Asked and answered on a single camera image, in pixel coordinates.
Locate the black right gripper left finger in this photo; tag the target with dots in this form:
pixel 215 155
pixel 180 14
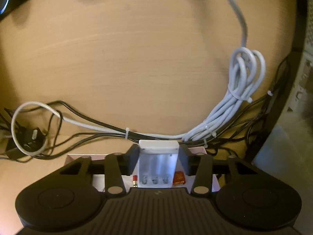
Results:
pixel 130 159

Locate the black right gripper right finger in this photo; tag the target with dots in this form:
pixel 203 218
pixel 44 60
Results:
pixel 187 160

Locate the red snack packet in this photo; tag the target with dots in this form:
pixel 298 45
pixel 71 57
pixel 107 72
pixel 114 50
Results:
pixel 179 178

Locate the white battery charger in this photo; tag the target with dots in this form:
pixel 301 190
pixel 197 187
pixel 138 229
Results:
pixel 157 163

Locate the pink cardboard box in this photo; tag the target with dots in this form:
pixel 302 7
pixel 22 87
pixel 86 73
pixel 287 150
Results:
pixel 98 178

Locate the black power adapter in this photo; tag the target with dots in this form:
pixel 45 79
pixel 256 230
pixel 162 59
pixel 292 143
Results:
pixel 30 139

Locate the glass panel computer case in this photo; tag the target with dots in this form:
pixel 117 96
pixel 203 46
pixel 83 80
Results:
pixel 287 152

